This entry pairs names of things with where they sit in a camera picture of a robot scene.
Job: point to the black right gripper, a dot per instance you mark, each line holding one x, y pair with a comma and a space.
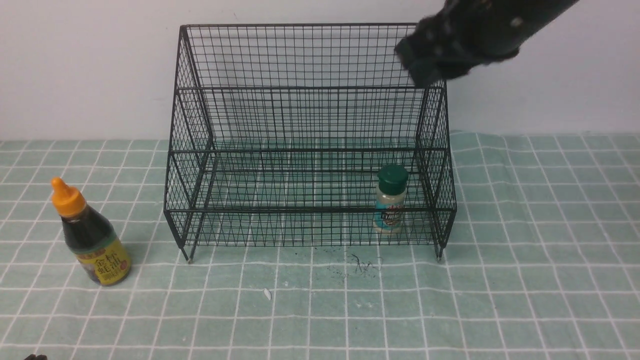
466, 34

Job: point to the seasoning jar green lid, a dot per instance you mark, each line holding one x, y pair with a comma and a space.
390, 198

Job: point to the dark sauce bottle orange cap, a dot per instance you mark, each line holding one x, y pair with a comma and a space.
90, 236

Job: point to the green checked tablecloth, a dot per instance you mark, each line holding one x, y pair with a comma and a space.
542, 264

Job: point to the black object at bottom edge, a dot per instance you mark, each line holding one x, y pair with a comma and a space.
36, 357

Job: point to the black wire mesh shelf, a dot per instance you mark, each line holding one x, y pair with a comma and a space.
278, 132

